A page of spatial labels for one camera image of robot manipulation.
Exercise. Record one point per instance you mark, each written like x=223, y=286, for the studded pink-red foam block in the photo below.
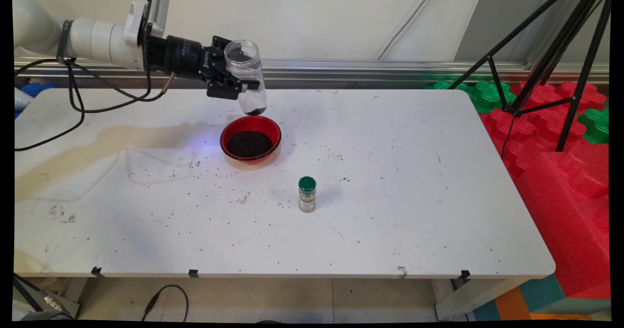
x=536, y=138

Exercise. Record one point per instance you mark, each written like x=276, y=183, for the large pink-red foam block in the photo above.
x=565, y=221

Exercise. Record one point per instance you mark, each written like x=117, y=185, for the black tripod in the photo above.
x=555, y=50

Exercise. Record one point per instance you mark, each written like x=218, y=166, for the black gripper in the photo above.
x=183, y=57

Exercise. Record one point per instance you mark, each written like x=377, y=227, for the teal foam block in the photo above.
x=541, y=291

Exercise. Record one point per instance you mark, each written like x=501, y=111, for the spice bottle with green cap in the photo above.
x=307, y=194

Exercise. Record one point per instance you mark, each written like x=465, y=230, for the red bowl with black rim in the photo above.
x=263, y=125

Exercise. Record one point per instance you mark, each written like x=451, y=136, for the aluminium rail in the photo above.
x=341, y=69

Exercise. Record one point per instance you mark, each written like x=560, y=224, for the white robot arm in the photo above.
x=34, y=26

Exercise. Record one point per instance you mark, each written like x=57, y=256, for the grey table leg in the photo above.
x=68, y=303
x=468, y=299

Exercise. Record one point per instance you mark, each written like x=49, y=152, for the clear plastic jar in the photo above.
x=243, y=60

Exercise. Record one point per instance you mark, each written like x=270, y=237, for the orange foam block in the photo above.
x=512, y=306

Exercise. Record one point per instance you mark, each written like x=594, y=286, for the black granule heap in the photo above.
x=250, y=144

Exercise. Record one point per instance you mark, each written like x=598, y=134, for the green foam block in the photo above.
x=482, y=99
x=595, y=125

